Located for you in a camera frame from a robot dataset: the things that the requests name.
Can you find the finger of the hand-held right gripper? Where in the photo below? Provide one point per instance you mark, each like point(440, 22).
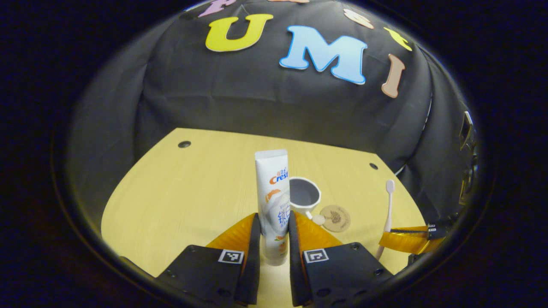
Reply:
point(436, 231)
point(406, 243)

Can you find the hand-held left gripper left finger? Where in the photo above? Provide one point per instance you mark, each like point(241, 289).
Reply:
point(254, 256)

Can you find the white toothbrush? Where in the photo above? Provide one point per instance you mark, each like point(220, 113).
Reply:
point(389, 205)

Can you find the white toothpaste tube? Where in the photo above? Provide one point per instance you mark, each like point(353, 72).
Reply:
point(272, 192)

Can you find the black backdrop cloth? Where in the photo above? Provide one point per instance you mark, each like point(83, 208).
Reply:
point(257, 98)

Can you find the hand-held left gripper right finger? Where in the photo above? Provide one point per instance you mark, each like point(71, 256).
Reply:
point(294, 265)

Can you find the round wooden coaster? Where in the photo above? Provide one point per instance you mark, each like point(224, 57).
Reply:
point(336, 218)

